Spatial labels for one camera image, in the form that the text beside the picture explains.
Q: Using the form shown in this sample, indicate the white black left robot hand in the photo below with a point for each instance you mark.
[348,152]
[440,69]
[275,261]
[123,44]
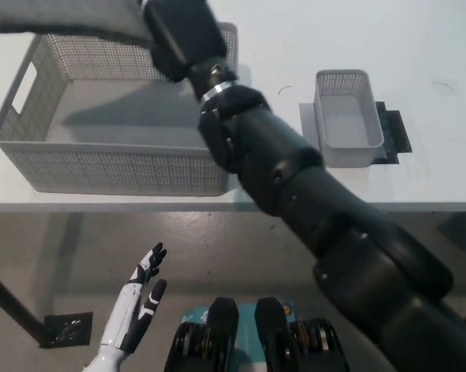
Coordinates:
[130,314]

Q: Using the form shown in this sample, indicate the thin curved black thread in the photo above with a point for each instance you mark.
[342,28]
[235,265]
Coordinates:
[281,89]
[446,84]

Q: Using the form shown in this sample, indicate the black table leg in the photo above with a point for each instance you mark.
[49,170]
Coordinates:
[11,300]

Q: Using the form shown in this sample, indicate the black floor foot plate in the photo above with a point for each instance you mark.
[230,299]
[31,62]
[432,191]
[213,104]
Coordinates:
[68,329]

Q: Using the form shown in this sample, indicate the small grey perforated container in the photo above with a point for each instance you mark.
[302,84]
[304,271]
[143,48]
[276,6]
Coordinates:
[349,128]

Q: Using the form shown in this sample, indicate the large grey perforated basket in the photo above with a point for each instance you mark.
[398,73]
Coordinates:
[120,170]

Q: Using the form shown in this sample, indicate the dark grey oven glove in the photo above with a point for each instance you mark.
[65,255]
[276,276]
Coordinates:
[62,15]

